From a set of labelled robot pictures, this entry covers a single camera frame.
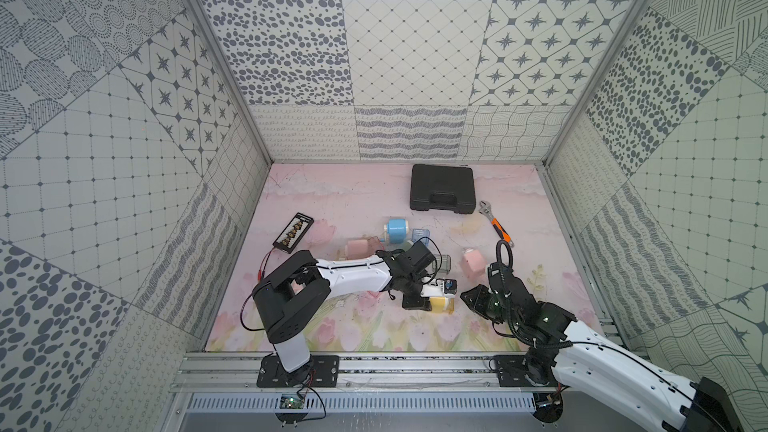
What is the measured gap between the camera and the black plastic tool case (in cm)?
105

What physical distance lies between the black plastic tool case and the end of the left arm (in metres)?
0.35

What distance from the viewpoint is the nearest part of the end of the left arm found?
662 millimetres
